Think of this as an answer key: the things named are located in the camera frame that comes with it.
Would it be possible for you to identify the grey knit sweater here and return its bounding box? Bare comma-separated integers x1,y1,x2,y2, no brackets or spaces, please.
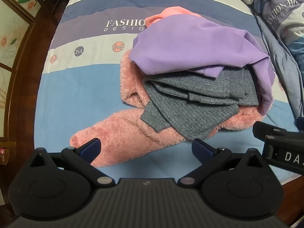
140,67,259,141

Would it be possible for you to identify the purple sweatshirt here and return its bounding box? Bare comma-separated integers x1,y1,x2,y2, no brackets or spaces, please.
129,15,276,116

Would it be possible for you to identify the coral pink fleece garment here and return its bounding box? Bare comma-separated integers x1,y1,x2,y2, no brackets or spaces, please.
145,6,205,29

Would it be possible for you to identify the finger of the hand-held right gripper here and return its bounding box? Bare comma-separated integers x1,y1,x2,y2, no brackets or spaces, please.
252,121,304,141

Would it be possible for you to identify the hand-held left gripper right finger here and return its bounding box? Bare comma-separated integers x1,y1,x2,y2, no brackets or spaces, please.
177,138,268,188

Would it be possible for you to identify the pink fluffy sweater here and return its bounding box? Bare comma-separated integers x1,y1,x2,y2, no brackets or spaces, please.
70,52,264,169

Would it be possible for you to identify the floral folding screen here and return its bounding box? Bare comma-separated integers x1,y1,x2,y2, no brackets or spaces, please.
0,0,59,148

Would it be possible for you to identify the striped printed duvet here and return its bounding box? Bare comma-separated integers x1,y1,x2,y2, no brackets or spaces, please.
227,0,304,131

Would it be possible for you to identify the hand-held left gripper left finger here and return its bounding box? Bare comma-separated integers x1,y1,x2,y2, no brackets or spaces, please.
29,138,116,188

